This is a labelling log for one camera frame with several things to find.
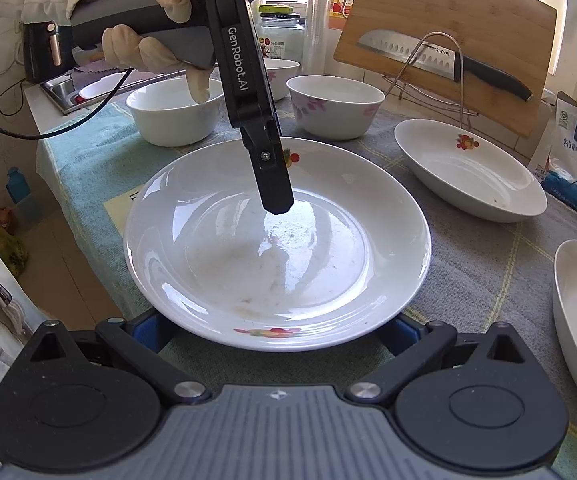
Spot purple dish cloth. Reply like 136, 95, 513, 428
71, 62, 119, 78

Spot glass jar green lid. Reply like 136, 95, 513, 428
256, 4, 309, 61

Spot white bowl pink flowers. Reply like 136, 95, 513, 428
286, 75, 386, 141
263, 58, 301, 102

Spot white red basin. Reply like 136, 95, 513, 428
76, 72, 134, 103

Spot paper sheet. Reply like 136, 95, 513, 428
104, 184, 144, 235

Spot steel sink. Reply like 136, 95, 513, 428
39, 67, 189, 115

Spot plastic wrap roll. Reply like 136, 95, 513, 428
303, 0, 339, 77

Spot black cable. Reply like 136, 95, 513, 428
0, 67, 134, 140

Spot plain white bowl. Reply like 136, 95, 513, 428
126, 78, 225, 148

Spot grey teal checked table cloth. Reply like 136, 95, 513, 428
36, 67, 577, 480

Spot green plastic bag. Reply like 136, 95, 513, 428
0, 225, 29, 278

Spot kitchen knife black handle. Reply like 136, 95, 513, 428
356, 30, 533, 102

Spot blue plastic bottle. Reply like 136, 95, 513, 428
6, 166, 32, 204

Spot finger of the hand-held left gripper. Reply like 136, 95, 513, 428
241, 120, 296, 215

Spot metal wire rack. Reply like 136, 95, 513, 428
383, 32, 474, 131

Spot dark air fryer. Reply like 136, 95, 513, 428
22, 21, 76, 83

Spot white blue salt bag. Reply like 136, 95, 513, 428
527, 91, 577, 226

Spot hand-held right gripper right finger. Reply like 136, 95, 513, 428
343, 312, 527, 408

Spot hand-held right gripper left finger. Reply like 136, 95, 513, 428
28, 308, 212, 409

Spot large round white plate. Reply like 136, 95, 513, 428
123, 136, 432, 352

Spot bamboo cutting board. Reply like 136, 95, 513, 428
333, 0, 558, 137

